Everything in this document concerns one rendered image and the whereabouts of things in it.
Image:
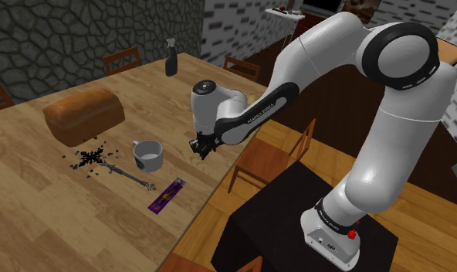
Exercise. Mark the black robot stand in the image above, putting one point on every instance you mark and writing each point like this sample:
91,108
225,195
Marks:
273,222

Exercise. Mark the black spray bottle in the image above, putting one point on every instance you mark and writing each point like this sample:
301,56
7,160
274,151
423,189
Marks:
171,60

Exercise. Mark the wooden dining table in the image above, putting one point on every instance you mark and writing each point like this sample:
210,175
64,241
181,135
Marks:
63,211

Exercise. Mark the white side table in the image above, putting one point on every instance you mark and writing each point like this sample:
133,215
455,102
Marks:
285,19

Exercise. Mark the grey mug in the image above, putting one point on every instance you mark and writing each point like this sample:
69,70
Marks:
149,155

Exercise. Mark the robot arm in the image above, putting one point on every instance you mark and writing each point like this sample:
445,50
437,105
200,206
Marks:
394,124

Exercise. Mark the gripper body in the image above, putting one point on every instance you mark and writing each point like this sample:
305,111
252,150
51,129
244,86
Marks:
202,145

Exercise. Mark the black ornate sceptre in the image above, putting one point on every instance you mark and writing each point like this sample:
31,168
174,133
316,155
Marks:
100,160

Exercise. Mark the purple flat packet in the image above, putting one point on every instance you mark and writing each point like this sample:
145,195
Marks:
167,195

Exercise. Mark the brown wall picture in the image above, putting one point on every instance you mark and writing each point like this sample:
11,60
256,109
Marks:
360,9

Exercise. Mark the brown bread loaf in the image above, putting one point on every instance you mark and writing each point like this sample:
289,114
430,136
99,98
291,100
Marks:
83,115

